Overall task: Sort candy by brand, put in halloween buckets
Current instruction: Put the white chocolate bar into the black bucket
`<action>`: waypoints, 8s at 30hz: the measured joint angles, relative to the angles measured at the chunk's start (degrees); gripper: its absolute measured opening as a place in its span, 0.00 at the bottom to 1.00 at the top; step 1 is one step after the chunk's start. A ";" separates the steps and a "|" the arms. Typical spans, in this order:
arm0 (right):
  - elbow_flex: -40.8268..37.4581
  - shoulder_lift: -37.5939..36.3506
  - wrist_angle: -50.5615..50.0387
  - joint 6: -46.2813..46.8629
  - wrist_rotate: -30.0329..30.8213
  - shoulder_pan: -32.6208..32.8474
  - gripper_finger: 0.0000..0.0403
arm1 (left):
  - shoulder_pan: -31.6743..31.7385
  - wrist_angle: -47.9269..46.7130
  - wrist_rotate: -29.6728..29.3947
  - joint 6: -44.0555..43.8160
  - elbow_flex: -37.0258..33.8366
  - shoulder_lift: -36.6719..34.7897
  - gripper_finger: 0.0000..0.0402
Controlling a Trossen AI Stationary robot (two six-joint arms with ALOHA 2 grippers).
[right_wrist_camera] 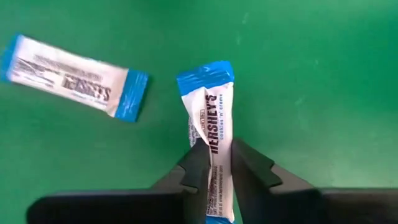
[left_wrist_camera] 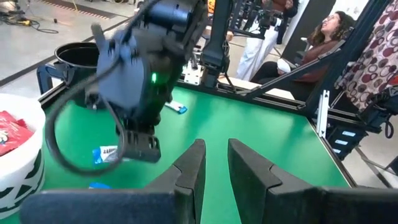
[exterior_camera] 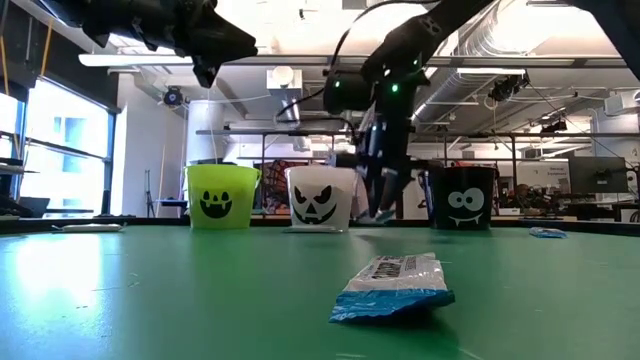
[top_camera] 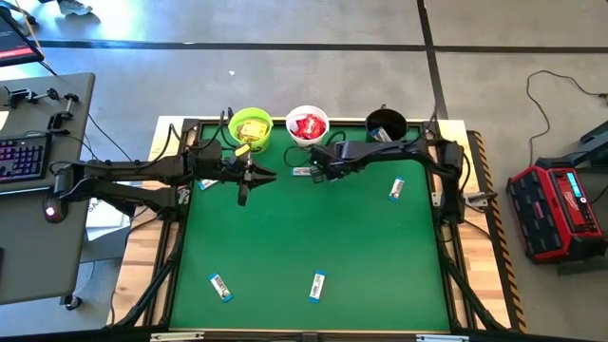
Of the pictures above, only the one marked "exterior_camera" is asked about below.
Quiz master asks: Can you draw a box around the dark background monitor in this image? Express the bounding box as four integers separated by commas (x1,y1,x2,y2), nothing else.
568,156,630,195

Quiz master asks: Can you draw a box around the wooden table black frame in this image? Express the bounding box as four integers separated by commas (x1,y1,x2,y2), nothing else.
0,214,640,237

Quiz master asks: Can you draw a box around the green table mat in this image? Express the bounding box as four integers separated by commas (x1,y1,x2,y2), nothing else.
0,224,640,360

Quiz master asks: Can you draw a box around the white halloween bucket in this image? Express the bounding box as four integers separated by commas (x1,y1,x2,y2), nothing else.
283,165,359,232

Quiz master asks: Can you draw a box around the spider web decoration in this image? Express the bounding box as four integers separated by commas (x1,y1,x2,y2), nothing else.
254,159,289,217

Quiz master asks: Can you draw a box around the black metal rack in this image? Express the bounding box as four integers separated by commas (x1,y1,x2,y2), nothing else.
194,128,640,221

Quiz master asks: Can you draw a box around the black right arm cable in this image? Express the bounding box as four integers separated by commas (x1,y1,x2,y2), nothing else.
273,0,441,126

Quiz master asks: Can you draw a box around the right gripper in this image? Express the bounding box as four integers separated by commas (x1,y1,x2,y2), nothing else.
363,84,419,217

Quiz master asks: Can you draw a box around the black halloween bucket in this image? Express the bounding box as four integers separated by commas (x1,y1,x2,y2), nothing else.
418,166,499,231

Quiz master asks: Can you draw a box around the white ceiling unit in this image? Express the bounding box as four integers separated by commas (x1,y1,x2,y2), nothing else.
265,66,304,99

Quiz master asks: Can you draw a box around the silver ventilation duct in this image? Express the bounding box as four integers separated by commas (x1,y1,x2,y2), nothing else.
409,9,531,156

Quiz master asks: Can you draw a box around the white round column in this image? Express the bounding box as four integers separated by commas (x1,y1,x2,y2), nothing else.
185,99,227,167

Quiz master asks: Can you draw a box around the green halloween bucket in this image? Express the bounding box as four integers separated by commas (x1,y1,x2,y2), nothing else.
183,164,262,231

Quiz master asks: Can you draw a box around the black ceiling camera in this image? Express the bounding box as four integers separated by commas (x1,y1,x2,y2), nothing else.
163,85,185,108
538,118,569,136
486,73,531,104

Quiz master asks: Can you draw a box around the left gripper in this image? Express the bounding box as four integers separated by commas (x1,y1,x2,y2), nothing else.
82,0,259,89

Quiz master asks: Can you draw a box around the overhead rig beam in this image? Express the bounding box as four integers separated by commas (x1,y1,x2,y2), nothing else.
78,53,629,69

